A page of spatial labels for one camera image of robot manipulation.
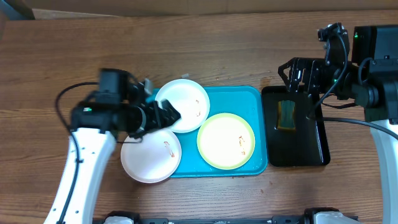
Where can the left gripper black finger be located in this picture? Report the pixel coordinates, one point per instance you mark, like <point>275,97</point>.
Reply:
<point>168,121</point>
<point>168,109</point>

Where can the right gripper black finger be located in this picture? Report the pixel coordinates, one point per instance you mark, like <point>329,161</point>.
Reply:
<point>290,65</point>
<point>296,86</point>

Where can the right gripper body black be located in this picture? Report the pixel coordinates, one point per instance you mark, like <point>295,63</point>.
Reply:
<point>298,74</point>

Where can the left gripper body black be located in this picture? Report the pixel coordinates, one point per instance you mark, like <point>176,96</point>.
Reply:
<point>152,121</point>

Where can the green yellow sponge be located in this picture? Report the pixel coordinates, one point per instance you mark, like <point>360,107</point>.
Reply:
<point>286,115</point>

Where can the white plate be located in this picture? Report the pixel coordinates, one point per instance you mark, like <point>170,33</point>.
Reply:
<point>190,99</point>

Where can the yellow plate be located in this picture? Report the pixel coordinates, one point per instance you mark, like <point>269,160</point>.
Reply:
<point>226,141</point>

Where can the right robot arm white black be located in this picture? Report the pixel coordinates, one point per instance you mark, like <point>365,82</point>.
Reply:
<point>363,69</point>

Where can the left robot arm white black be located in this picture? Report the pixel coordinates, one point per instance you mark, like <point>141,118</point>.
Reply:
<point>95,124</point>

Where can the black water tray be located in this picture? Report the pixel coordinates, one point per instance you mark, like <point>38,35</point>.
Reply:
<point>307,145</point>

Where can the pink plate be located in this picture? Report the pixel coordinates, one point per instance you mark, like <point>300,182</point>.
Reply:
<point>152,158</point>

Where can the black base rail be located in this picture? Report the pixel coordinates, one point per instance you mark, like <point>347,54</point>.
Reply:
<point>310,215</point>

